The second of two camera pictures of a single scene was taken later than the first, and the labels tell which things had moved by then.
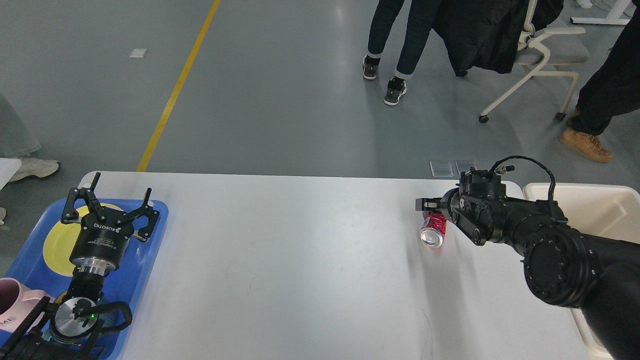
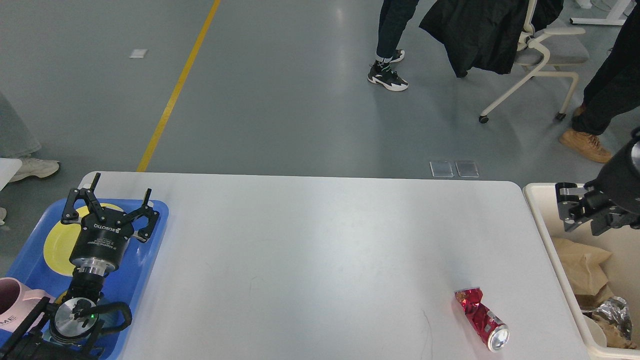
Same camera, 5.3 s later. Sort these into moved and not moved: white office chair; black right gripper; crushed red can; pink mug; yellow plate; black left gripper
Moved: crushed red can; black right gripper
Not moved: white office chair; yellow plate; black left gripper; pink mug
